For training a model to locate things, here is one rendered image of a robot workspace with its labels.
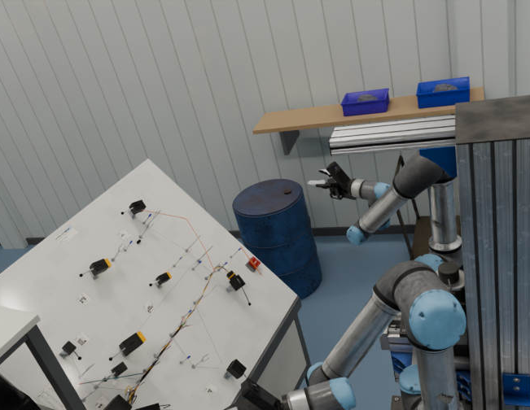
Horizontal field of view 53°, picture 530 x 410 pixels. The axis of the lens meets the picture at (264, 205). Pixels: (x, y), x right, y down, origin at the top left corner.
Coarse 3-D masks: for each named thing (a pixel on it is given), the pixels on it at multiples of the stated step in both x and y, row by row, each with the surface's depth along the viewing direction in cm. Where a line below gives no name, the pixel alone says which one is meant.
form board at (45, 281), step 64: (128, 192) 250; (64, 256) 217; (128, 256) 232; (192, 256) 250; (64, 320) 204; (128, 320) 217; (192, 320) 233; (256, 320) 251; (128, 384) 204; (192, 384) 217
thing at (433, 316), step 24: (408, 288) 119; (432, 288) 116; (408, 312) 117; (432, 312) 112; (456, 312) 113; (408, 336) 121; (432, 336) 114; (456, 336) 115; (432, 360) 122; (432, 384) 126; (432, 408) 130; (456, 408) 131
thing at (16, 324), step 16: (0, 320) 137; (16, 320) 135; (32, 320) 134; (0, 336) 131; (16, 336) 131; (32, 336) 136; (0, 352) 127; (32, 352) 139; (48, 352) 140; (48, 368) 140; (64, 384) 145; (64, 400) 147; (80, 400) 150
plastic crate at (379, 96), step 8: (344, 96) 374; (352, 96) 378; (360, 96) 369; (368, 96) 364; (376, 96) 373; (384, 96) 371; (344, 104) 362; (352, 104) 361; (360, 104) 359; (368, 104) 357; (376, 104) 356; (384, 104) 354; (344, 112) 366; (352, 112) 364; (360, 112) 362; (368, 112) 360; (376, 112) 359
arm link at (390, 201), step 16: (416, 160) 170; (400, 176) 173; (416, 176) 169; (432, 176) 169; (384, 192) 183; (400, 192) 174; (416, 192) 172; (384, 208) 184; (368, 224) 193; (352, 240) 201
